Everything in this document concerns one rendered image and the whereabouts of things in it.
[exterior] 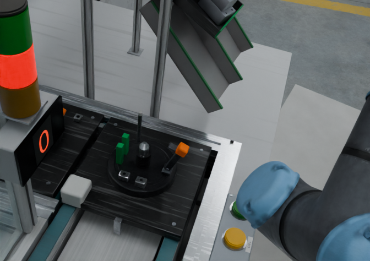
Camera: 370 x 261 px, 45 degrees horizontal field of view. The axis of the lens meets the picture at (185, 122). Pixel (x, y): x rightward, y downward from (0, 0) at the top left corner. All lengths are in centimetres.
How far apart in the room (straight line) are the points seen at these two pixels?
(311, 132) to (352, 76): 190
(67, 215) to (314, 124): 73
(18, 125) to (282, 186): 36
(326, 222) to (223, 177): 56
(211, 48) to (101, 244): 52
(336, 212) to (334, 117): 95
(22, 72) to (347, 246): 40
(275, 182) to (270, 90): 91
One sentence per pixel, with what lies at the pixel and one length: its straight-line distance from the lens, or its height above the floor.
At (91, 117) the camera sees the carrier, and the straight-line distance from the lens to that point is 103.
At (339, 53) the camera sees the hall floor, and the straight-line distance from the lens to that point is 335.
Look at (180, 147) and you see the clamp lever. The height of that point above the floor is 107.
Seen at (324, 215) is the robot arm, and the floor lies 137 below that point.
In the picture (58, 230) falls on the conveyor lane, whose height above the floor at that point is 95.
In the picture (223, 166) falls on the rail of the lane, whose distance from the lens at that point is 99.
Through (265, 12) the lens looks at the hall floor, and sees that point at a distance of 357.
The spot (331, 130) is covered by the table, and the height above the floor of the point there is 86.
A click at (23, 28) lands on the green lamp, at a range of 54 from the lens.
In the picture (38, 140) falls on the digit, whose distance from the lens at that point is 65.
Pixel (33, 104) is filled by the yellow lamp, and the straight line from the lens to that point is 61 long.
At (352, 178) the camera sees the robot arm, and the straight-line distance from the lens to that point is 42.
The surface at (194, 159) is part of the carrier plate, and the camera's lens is 96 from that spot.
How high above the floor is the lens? 168
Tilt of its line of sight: 44 degrees down
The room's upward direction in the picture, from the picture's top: 10 degrees clockwise
